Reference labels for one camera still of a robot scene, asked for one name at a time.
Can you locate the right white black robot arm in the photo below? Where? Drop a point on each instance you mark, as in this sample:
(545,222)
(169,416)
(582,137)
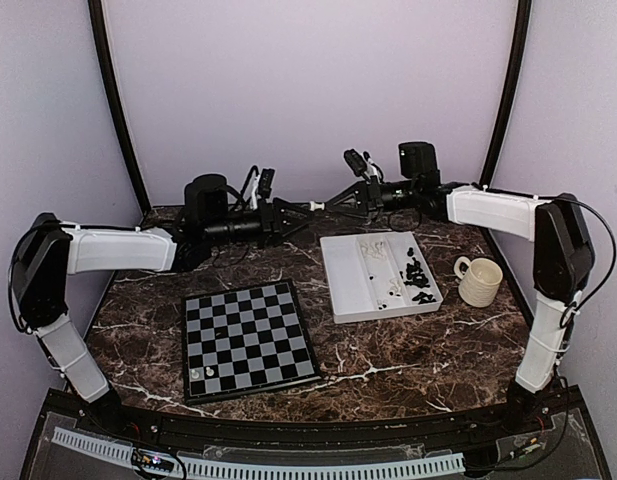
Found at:
(563,251)

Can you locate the cream ribbed mug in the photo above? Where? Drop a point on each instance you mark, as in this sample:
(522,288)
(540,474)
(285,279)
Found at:
(479,280)

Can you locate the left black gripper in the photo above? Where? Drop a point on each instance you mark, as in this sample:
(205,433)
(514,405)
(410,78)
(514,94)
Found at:
(274,230)

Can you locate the left black frame post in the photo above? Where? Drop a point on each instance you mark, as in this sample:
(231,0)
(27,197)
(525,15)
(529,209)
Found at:
(116,109)

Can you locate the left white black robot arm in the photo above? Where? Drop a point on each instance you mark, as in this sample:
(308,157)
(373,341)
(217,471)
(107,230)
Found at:
(214,213)

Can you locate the pile of white chess pieces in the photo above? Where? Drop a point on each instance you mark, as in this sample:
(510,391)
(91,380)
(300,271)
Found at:
(382,274)

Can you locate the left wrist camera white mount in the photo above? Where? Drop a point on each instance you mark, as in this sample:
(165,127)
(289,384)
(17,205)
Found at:
(260,184)

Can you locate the right black frame post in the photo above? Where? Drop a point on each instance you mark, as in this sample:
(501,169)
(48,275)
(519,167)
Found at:
(509,89)

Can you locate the black frame post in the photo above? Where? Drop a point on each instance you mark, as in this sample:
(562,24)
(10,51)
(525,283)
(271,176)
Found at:
(116,109)
(509,89)

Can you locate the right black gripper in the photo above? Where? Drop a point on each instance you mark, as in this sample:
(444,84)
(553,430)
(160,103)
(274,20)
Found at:
(370,198)

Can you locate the black front rail base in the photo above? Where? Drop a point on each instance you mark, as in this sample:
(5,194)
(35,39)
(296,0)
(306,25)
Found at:
(559,441)

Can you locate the black grey chessboard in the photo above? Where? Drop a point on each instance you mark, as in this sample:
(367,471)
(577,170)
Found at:
(254,338)

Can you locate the white plastic compartment tray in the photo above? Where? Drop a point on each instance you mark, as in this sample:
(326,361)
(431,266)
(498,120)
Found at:
(351,296)

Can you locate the pile of black chess pieces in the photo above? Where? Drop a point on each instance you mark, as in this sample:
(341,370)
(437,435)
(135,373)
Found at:
(414,277)

